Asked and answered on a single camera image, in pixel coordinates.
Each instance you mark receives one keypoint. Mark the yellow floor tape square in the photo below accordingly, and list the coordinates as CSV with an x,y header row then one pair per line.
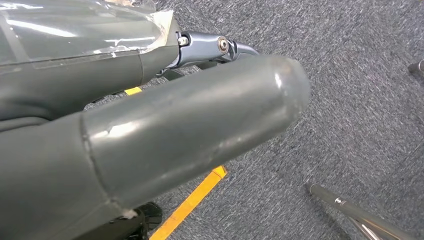
x,y
192,202

